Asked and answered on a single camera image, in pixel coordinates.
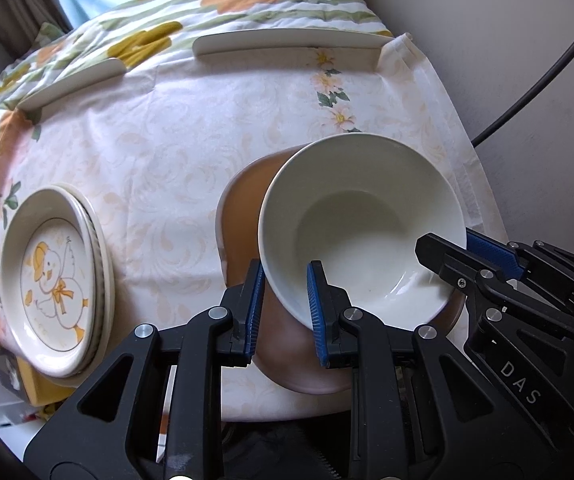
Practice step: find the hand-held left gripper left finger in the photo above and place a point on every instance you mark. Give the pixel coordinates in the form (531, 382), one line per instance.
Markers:
(254, 312)

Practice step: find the floral striped blanket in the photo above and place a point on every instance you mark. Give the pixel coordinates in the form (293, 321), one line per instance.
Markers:
(142, 35)

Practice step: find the pink wavy bowl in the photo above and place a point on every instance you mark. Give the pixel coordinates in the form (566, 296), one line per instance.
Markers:
(239, 220)

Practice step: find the large cream bowl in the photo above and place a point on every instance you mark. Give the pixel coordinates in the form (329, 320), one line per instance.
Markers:
(357, 200)

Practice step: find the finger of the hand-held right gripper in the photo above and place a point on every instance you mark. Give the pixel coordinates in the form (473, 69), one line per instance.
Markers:
(442, 260)
(492, 252)

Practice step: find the yellow box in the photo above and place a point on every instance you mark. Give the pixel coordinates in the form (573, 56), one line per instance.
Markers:
(37, 385)

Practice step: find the duck print plate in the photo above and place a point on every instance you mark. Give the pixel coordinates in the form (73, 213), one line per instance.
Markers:
(52, 280)

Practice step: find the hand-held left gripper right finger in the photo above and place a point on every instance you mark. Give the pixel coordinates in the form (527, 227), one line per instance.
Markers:
(317, 312)

